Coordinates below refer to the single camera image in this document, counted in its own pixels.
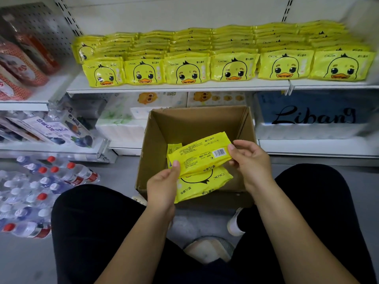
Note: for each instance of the brown cardboard box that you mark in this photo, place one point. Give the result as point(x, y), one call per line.
point(177, 121)

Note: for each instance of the person's left forearm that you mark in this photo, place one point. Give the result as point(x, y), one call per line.
point(136, 251)

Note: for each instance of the metal frame stool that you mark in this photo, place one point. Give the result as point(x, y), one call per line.
point(207, 251)

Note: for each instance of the person's right forearm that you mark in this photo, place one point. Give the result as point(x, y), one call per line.
point(296, 239)

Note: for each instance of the person's black trousers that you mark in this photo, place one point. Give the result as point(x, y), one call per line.
point(83, 233)

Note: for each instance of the person's right hand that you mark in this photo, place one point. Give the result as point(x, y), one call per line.
point(254, 168)

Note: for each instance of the white metal shelf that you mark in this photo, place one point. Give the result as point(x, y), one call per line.
point(74, 85)

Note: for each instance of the person's left hand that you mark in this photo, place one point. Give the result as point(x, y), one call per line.
point(163, 192)

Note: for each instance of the green white tissue pack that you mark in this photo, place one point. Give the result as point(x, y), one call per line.
point(115, 118)

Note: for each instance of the white pegboard shelf unit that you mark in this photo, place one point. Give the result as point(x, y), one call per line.
point(35, 20)

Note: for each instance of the MIQI boxes with fruit print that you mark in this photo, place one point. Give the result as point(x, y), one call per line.
point(53, 130)

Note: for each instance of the person's right cream clog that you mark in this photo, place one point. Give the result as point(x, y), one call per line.
point(235, 224)

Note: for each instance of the pack of red-capped bottles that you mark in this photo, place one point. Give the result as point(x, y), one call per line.
point(29, 192)

